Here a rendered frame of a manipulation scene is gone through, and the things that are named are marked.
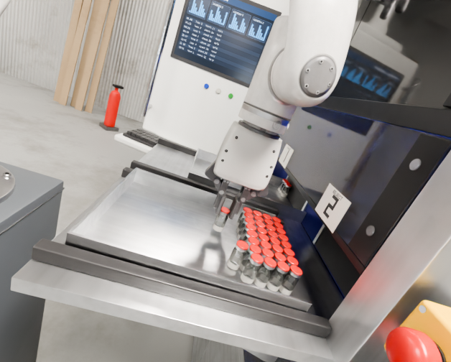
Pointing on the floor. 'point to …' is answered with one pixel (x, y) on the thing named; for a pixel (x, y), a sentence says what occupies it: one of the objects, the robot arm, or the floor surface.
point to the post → (409, 266)
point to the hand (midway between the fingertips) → (227, 205)
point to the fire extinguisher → (112, 110)
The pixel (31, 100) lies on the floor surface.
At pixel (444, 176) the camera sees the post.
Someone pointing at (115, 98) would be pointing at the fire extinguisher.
